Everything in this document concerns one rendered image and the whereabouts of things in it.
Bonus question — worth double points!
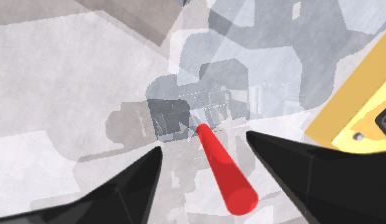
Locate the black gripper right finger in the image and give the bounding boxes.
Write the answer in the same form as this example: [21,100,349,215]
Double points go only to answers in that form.
[246,130,386,224]

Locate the red peg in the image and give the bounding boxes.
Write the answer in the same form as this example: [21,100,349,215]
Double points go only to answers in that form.
[197,124,259,216]

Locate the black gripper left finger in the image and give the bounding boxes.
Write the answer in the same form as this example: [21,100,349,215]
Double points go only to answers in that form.
[0,146,163,224]

